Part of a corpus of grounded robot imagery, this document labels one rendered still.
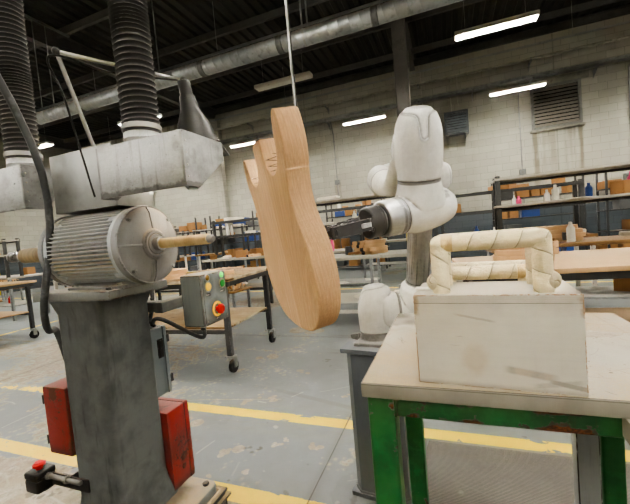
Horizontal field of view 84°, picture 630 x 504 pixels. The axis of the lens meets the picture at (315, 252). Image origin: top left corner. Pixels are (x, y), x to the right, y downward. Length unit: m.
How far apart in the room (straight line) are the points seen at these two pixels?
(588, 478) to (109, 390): 1.45
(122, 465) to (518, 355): 1.24
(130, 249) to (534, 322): 1.04
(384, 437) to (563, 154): 11.86
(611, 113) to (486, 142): 3.06
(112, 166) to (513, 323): 1.03
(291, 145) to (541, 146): 11.83
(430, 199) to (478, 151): 11.25
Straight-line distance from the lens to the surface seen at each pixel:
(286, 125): 0.61
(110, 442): 1.45
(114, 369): 1.38
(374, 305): 1.62
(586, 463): 1.38
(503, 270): 0.87
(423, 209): 0.85
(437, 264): 0.70
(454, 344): 0.72
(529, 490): 2.13
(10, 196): 1.53
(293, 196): 0.62
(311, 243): 0.59
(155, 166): 1.03
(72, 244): 1.33
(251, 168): 0.89
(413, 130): 0.84
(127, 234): 1.19
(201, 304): 1.41
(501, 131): 12.26
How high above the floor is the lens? 1.24
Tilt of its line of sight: 3 degrees down
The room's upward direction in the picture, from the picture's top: 5 degrees counter-clockwise
